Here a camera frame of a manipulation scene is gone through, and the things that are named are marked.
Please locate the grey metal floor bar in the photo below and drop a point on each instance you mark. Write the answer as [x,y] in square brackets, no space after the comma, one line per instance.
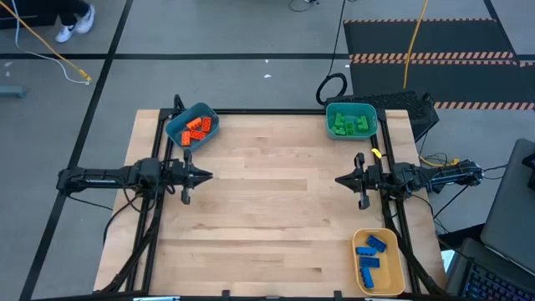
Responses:
[10,91]

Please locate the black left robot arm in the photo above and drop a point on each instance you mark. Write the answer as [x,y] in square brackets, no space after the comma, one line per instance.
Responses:
[104,177]

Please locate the black laptop with lit keyboard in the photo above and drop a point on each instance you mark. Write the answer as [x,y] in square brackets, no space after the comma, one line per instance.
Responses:
[493,286]

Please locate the dark grey laptop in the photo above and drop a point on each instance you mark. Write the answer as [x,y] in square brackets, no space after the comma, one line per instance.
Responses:
[514,217]

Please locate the white sneaker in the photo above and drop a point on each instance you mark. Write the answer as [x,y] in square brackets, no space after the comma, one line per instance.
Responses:
[77,25]

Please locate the yellow tape tag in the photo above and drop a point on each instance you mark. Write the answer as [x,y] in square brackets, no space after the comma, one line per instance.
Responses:
[376,153]

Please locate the teal green plastic bin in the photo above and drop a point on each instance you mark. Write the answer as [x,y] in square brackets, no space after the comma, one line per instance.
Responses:
[355,108]

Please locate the black cabinet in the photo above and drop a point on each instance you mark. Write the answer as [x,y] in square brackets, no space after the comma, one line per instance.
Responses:
[42,10]

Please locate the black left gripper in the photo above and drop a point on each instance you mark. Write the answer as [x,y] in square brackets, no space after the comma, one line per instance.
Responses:
[185,196]

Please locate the black hazard-striped floor mat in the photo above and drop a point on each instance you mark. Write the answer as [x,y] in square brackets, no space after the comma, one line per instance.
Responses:
[460,37]
[460,83]

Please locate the black metal table frame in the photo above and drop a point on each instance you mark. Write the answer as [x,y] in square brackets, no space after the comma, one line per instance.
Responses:
[271,111]

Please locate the blue toy building block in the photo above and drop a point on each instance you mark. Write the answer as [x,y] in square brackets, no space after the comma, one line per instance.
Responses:
[367,278]
[369,262]
[376,243]
[366,251]

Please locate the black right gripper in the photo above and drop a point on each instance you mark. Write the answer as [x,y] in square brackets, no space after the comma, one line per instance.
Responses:
[364,200]

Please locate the orange toy building block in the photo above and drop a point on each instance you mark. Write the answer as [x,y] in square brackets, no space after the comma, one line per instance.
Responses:
[185,138]
[198,135]
[194,123]
[206,124]

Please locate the yellow plastic bin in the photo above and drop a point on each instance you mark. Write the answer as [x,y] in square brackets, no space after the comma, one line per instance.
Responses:
[390,267]

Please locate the dusty blue plastic bin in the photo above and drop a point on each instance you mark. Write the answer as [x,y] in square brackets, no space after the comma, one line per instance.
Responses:
[175,125]

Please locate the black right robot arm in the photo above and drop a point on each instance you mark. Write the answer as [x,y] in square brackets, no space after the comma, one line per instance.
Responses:
[451,177]

